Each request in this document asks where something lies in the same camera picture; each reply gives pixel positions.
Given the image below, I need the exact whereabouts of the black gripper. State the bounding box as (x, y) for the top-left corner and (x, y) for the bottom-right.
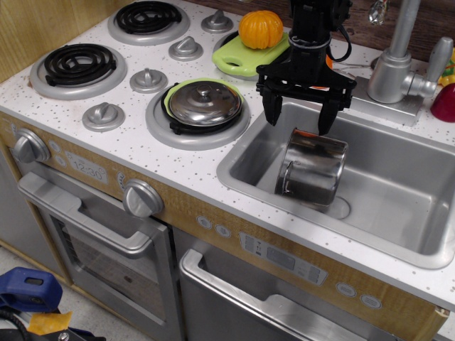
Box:
(257, 29), (357, 136)

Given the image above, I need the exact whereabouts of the small stainless steel pot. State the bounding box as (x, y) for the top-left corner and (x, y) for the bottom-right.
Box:
(274, 128), (348, 212)

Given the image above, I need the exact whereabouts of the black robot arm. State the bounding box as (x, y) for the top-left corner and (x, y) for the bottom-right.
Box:
(257, 1), (356, 136)

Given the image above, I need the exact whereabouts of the stainless steel pot lid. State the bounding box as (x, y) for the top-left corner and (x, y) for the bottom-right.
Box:
(168, 83), (243, 126)

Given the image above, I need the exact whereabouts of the silver toy sink basin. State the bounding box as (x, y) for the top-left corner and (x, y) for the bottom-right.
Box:
(217, 102), (454, 269)

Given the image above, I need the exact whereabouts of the orange toy behind gripper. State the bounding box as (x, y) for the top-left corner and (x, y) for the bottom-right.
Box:
(326, 55), (333, 70)

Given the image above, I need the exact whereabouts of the green toy cutting board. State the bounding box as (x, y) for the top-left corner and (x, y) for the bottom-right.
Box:
(212, 33), (289, 80)

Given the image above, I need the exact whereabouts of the orange toy pumpkin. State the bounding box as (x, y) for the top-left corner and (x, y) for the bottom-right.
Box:
(238, 10), (284, 50)

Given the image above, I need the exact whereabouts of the silver toy faucet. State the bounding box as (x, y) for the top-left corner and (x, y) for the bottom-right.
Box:
(367, 1), (454, 104)

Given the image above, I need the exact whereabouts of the silver stovetop knob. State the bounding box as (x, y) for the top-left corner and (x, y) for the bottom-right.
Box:
(129, 68), (168, 94)
(82, 102), (125, 132)
(200, 10), (233, 33)
(168, 36), (203, 62)

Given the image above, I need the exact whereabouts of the front right stove burner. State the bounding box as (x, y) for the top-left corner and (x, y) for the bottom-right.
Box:
(145, 86), (251, 151)

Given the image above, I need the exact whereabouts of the green plate under lid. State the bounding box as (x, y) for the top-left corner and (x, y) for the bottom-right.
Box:
(161, 77), (245, 126)

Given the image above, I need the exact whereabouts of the red toy apple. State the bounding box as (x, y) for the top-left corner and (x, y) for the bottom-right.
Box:
(430, 83), (455, 123)

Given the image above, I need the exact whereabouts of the yellow toy vegetable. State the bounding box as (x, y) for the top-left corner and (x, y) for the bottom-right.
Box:
(438, 48), (455, 87)

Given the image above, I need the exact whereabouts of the back left stove burner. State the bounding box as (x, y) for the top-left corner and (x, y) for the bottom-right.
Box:
(107, 1), (190, 46)

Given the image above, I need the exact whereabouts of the silver oven dial right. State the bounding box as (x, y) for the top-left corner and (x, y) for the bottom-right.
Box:
(122, 178), (164, 218)

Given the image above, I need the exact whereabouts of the silver oven dial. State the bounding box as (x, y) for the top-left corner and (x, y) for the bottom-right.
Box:
(12, 128), (50, 163)
(122, 178), (164, 218)

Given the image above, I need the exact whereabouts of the toy dishwasher door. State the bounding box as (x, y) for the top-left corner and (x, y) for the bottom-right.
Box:
(179, 249), (395, 340)

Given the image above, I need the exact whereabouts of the front left stove burner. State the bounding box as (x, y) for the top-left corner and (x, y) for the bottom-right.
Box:
(30, 43), (127, 100)

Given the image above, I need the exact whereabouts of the toy oven door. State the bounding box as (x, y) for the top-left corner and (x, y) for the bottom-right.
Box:
(18, 166), (182, 340)

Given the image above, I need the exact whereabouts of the silver oven dial left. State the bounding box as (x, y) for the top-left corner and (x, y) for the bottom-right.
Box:
(12, 128), (50, 163)

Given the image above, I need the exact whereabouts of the blue clamp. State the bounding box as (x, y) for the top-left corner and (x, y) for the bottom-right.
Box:
(1, 267), (63, 313)

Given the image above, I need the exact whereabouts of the black cable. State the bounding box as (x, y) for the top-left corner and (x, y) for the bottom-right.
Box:
(326, 24), (353, 63)

